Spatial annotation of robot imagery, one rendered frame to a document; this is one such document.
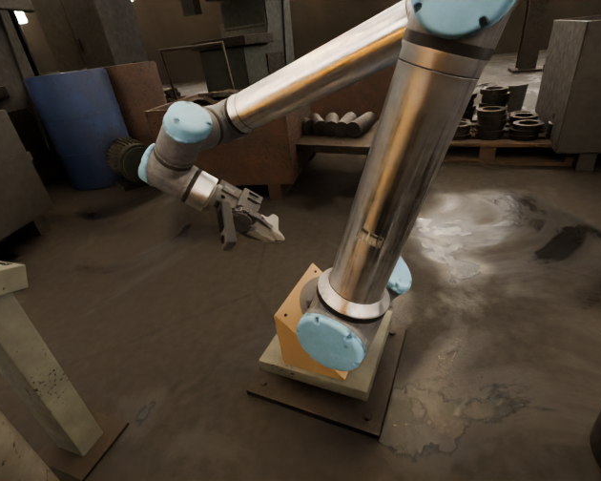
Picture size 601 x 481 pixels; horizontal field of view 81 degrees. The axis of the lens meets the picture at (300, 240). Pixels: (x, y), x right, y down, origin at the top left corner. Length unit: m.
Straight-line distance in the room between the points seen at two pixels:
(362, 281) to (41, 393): 0.79
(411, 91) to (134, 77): 3.25
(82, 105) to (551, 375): 3.22
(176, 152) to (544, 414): 1.11
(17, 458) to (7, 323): 0.28
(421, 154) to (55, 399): 0.98
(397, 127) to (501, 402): 0.86
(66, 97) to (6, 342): 2.52
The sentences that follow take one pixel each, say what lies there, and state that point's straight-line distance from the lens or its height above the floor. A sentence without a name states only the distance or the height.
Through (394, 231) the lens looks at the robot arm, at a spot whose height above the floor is 0.62.
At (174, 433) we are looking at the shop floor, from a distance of 1.17.
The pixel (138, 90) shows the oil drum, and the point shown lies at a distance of 3.64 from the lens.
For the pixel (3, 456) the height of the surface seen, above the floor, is 0.25.
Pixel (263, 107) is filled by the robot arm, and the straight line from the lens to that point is 0.80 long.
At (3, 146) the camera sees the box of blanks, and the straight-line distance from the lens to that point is 2.70.
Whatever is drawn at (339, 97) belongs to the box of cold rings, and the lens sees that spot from 3.64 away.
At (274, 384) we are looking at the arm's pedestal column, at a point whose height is 0.02.
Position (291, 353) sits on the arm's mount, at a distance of 1.01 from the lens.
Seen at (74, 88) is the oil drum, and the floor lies 0.77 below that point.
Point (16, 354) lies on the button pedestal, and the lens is 1.01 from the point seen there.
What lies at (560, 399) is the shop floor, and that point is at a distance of 1.25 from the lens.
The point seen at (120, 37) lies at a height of 1.13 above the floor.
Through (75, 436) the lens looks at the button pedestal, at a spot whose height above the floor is 0.08.
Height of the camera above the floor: 0.91
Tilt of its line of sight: 30 degrees down
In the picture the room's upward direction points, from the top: 7 degrees counter-clockwise
